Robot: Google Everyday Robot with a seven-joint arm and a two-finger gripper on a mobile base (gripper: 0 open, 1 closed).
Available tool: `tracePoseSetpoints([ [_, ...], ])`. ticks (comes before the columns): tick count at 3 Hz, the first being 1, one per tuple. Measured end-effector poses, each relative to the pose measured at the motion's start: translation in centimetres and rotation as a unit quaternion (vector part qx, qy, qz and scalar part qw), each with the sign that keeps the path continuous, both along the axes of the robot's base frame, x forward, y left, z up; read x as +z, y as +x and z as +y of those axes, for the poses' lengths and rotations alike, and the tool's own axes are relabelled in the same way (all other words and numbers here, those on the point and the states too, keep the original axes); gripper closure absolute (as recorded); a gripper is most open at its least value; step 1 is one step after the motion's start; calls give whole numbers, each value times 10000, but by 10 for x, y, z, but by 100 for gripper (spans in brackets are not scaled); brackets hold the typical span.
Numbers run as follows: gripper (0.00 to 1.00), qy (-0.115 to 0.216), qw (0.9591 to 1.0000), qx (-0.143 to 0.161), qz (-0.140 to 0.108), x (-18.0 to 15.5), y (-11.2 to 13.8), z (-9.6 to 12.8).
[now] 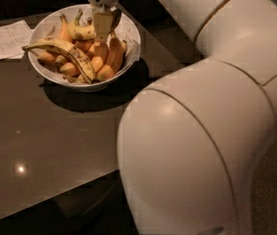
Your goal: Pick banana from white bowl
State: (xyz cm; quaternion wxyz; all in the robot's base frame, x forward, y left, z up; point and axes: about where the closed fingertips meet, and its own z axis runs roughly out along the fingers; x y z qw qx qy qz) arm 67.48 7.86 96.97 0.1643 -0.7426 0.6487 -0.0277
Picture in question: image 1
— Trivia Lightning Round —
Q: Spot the orange banana back left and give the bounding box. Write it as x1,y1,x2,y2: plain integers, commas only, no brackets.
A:
59,14,72,41

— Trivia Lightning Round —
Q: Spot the white paper sheet with drawing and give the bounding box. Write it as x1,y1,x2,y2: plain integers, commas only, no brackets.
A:
0,21,32,60

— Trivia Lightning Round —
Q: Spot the small orange banana front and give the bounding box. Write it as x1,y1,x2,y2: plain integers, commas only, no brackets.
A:
60,63,80,76

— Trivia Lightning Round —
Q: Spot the crumpled white paper in bowl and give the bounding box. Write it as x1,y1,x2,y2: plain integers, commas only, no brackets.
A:
113,8,141,74

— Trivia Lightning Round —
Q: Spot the orange banana right side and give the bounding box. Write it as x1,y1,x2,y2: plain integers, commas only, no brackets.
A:
97,31,126,82

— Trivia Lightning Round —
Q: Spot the orange banana middle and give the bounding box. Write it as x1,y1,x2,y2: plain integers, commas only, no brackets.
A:
91,42,109,72

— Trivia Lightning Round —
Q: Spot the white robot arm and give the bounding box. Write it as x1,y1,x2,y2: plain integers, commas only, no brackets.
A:
117,0,277,235

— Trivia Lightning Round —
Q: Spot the white ceramic bowl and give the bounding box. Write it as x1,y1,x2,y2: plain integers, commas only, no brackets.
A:
28,4,134,92

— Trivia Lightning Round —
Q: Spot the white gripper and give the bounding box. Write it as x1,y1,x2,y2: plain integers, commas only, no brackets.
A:
88,0,119,42

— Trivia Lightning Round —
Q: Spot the long bruised yellow banana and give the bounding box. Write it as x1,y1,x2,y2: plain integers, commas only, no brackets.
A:
23,37,96,83

